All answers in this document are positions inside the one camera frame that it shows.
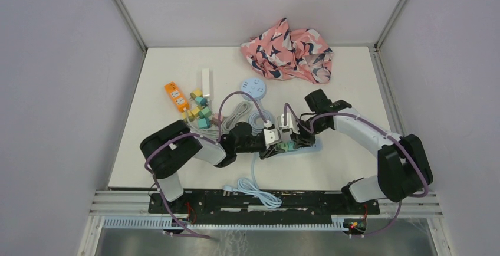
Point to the light blue power strip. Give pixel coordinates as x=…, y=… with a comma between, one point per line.
x=316, y=148

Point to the white power strip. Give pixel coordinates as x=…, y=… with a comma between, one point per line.
x=206, y=84

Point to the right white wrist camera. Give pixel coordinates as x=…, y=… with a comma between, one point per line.
x=287, y=127

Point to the teal USB plug adapter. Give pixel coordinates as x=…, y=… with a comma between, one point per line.
x=204, y=123

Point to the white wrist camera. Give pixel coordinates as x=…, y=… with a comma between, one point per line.
x=271, y=136
x=287, y=127

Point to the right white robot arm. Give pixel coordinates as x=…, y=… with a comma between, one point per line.
x=403, y=169

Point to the yellow USB plug adapter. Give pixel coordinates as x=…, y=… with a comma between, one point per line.
x=187, y=116

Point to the green adapter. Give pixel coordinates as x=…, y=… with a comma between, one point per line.
x=283, y=146
x=205, y=112

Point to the pink adapter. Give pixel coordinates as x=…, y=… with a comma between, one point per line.
x=217, y=119

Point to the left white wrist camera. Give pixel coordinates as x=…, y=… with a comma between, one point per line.
x=271, y=136

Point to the orange power strip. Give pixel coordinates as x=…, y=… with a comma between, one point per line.
x=177, y=97

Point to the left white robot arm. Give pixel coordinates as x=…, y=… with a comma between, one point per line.
x=170, y=148

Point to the round blue socket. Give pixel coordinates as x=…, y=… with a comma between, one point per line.
x=255, y=87

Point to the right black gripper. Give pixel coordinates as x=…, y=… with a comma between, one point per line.
x=301, y=140

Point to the pink patterned cloth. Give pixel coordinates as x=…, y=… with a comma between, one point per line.
x=280, y=53

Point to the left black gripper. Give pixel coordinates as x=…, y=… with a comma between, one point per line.
x=272, y=151

